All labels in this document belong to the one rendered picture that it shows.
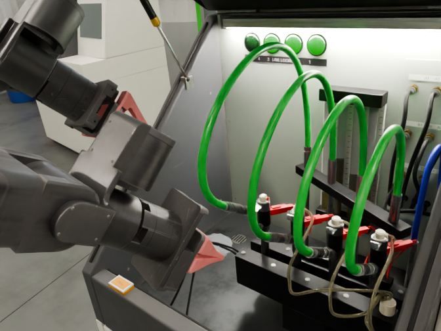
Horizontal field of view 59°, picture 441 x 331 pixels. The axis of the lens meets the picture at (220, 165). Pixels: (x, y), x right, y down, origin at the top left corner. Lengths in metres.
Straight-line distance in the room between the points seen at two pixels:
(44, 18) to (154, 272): 0.32
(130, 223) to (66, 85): 0.21
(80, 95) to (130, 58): 3.15
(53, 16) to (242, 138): 0.76
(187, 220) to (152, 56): 3.40
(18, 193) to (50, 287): 2.29
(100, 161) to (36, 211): 0.09
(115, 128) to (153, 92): 3.46
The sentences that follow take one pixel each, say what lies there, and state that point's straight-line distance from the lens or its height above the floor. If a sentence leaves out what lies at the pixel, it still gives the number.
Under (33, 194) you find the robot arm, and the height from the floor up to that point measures 1.42.
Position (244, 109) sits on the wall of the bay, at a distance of 1.13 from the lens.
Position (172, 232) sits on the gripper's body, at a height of 1.31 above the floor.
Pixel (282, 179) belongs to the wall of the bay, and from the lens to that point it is 1.15.
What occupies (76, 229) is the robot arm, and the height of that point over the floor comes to 1.38.
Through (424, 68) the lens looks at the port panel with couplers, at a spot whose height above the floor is 1.34.
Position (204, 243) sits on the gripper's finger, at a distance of 0.44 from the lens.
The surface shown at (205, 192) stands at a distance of 0.65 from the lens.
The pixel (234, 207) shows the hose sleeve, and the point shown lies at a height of 1.16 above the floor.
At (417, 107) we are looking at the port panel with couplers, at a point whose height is 1.26.
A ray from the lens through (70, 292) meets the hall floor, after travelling 2.48.
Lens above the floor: 1.55
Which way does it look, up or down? 26 degrees down
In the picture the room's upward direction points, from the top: 5 degrees counter-clockwise
